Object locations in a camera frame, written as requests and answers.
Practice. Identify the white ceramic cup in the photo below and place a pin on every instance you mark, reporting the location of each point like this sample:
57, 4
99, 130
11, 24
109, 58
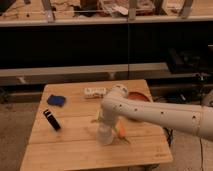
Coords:
104, 134

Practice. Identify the orange carrot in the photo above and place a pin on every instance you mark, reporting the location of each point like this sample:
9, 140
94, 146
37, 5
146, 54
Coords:
121, 132

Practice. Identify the blue cloth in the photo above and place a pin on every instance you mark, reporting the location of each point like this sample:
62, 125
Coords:
56, 100

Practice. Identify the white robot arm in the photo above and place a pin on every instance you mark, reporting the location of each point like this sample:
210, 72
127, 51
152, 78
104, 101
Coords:
192, 119

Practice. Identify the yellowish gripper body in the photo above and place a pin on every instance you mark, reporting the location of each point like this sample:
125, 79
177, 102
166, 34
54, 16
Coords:
98, 119

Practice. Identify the black eraser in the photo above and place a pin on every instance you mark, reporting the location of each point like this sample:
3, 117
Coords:
51, 119

